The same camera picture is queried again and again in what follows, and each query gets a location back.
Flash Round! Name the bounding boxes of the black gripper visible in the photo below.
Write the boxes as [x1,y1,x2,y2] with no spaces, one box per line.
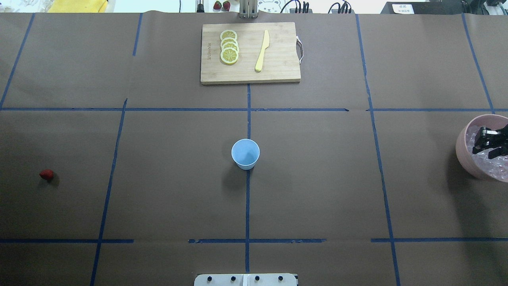
[472,125,508,160]

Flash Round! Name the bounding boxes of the pile of clear ice cubes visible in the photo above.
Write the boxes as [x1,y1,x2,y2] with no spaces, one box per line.
[467,125,508,180]

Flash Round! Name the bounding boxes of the light blue paper cup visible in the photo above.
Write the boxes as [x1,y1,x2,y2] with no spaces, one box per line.
[231,138,261,170]

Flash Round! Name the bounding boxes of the pink bowl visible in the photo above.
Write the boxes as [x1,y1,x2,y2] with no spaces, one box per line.
[455,114,508,182]

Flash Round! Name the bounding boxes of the wooden cutting board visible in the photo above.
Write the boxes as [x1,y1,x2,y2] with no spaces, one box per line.
[201,22,301,85]

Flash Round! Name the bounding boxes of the yellow plastic knife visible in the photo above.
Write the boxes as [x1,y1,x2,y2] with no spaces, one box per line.
[254,30,270,72]

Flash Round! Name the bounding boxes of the lemon slice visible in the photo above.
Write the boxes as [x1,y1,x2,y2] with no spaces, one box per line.
[221,37,239,50]
[221,42,239,53]
[220,29,238,40]
[221,49,239,65]

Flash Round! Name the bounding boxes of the red strawberry on table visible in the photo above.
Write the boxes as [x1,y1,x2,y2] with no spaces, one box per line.
[39,169,54,182]

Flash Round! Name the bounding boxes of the yellow cloth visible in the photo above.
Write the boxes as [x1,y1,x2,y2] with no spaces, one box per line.
[48,0,109,13]

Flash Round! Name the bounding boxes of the aluminium frame post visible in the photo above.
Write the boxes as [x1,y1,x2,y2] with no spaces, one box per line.
[239,0,259,19]

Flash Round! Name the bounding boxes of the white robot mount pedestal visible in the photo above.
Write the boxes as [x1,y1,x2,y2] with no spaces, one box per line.
[194,273,299,286]

